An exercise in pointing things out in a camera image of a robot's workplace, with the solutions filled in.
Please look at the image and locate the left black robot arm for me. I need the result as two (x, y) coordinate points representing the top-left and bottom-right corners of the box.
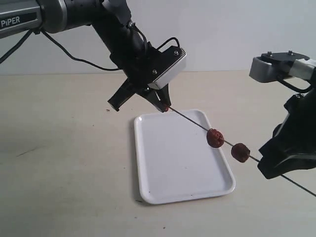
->
(0, 0), (174, 112)

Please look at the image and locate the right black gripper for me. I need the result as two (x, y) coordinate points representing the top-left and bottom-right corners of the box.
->
(257, 116), (316, 179)

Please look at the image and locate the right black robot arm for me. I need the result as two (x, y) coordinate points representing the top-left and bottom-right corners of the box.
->
(258, 89), (316, 179)

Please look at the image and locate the white rectangular plastic tray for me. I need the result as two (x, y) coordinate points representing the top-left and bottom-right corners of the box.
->
(133, 109), (236, 204)

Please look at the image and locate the thin metal skewer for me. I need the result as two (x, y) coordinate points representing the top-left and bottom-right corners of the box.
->
(168, 107), (316, 197)

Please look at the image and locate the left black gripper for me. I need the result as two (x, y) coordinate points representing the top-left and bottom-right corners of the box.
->
(108, 46), (171, 113)

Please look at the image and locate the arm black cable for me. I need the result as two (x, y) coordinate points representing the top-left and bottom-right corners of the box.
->
(276, 74), (313, 93)
(0, 21), (181, 72)

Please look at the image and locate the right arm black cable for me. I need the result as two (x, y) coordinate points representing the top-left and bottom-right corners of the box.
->
(276, 74), (313, 93)

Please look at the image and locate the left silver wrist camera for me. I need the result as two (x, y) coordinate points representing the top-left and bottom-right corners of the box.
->
(148, 46), (187, 90)

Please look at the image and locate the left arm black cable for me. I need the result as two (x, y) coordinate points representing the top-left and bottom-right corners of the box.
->
(0, 21), (181, 72)

